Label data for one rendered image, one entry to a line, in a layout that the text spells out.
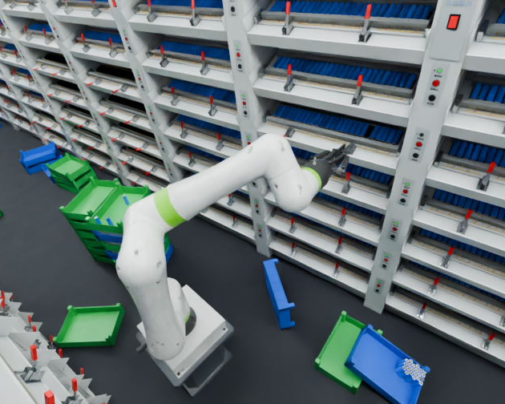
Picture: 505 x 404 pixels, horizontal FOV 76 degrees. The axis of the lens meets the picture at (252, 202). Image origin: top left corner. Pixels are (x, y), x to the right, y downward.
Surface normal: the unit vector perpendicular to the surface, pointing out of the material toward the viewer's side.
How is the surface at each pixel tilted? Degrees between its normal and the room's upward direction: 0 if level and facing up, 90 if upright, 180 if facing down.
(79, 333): 0
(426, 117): 90
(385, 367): 19
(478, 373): 0
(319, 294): 0
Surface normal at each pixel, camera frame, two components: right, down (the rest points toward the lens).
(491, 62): -0.51, 0.81
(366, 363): 0.17, -0.59
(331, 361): -0.10, -0.74
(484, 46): -0.29, -0.49
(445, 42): -0.59, 0.59
